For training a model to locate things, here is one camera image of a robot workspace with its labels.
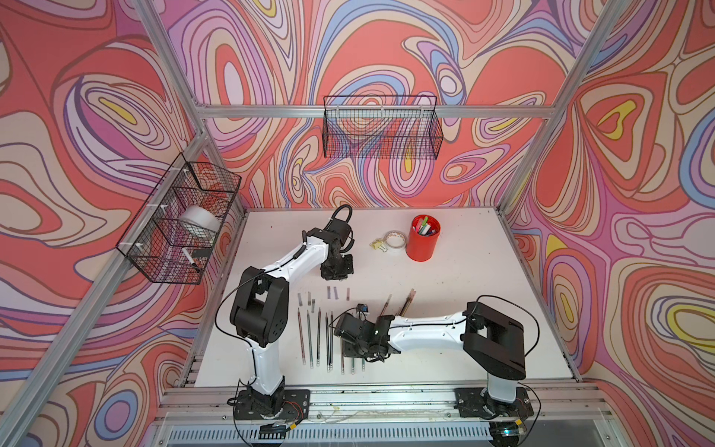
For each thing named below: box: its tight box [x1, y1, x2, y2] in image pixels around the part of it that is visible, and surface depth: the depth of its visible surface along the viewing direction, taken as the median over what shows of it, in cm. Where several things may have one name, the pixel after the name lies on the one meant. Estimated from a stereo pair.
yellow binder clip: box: [369, 238, 389, 253], surface depth 109 cm
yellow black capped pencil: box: [399, 288, 418, 317], surface depth 95 cm
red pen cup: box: [405, 214, 442, 263], surface depth 103 cm
